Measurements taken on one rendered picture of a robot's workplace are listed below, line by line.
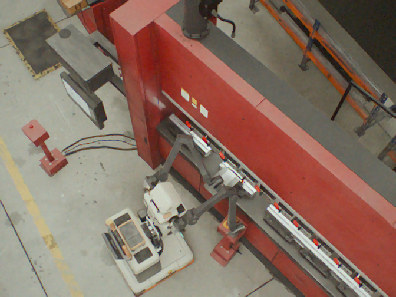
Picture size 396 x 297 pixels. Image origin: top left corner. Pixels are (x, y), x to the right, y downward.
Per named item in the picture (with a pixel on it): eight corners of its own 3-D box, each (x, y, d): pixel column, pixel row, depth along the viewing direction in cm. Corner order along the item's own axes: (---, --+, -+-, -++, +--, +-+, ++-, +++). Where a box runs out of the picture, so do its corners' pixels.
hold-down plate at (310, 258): (298, 252, 423) (299, 251, 420) (302, 247, 424) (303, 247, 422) (326, 278, 414) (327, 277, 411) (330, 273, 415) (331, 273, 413)
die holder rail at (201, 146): (168, 122, 474) (168, 117, 465) (173, 118, 476) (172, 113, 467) (205, 157, 459) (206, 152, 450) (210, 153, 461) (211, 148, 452)
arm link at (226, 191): (225, 180, 386) (229, 189, 379) (236, 188, 394) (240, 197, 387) (182, 213, 399) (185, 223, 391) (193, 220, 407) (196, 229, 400)
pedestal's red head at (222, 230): (217, 230, 452) (218, 224, 435) (228, 217, 457) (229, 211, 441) (234, 244, 446) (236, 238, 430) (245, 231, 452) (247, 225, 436)
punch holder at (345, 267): (333, 261, 390) (339, 256, 375) (340, 254, 392) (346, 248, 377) (349, 276, 385) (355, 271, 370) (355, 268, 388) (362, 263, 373)
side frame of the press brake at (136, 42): (138, 155, 555) (108, 14, 348) (194, 109, 582) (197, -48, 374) (153, 170, 547) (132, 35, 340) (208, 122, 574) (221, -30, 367)
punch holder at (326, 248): (313, 243, 396) (318, 237, 381) (320, 236, 398) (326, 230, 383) (328, 257, 391) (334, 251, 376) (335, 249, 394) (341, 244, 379)
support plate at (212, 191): (203, 185, 434) (203, 185, 434) (224, 167, 443) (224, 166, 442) (217, 200, 429) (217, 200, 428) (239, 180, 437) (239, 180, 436)
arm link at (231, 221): (227, 187, 392) (231, 197, 384) (234, 185, 393) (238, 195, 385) (225, 223, 420) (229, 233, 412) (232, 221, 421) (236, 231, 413)
